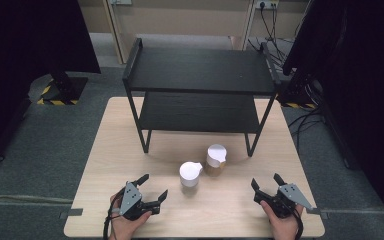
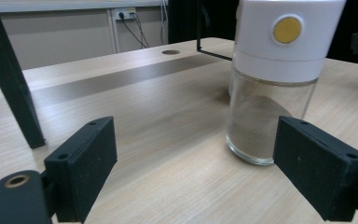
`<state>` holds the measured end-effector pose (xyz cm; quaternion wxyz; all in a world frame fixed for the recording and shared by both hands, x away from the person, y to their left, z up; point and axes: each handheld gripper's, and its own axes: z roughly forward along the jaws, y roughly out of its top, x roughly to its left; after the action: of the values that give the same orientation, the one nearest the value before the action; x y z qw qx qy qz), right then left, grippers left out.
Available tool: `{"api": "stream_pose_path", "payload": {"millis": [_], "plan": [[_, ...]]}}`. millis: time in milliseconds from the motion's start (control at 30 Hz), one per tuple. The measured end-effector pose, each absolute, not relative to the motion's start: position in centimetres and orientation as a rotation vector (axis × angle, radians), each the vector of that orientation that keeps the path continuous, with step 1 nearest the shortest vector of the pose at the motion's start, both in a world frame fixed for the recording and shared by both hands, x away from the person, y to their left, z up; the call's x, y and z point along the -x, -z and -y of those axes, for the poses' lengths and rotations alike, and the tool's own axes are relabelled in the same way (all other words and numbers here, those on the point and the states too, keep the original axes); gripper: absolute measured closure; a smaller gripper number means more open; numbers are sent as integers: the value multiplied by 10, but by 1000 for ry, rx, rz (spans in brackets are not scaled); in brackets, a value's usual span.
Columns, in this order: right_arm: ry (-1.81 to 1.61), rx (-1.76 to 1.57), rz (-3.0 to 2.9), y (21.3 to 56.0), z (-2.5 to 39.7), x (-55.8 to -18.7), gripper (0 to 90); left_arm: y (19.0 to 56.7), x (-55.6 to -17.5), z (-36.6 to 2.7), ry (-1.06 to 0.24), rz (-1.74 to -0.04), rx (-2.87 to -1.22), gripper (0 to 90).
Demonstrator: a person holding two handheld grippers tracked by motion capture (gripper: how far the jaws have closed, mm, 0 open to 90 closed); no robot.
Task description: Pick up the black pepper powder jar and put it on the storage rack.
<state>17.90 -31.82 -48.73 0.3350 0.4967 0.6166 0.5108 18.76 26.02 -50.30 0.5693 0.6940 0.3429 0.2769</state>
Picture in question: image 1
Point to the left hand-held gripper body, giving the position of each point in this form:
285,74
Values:
130,200

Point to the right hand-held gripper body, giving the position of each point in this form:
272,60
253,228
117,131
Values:
291,195

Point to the white-lid jar with pale powder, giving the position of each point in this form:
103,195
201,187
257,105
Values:
190,171

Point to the white-lid jar with orange powder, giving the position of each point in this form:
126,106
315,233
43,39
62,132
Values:
216,155

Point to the black two-tier shelf rack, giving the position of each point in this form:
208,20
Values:
200,71

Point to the person's left hand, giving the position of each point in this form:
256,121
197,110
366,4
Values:
125,228

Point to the person's right hand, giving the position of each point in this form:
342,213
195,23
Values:
285,228

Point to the grey floor tape piece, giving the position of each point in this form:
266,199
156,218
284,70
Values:
71,212
321,213

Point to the large black curtain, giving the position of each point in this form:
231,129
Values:
363,66
20,50

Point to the beige wooden furniture post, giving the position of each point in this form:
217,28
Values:
246,26
116,30

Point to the white wall power socket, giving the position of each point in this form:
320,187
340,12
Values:
266,4

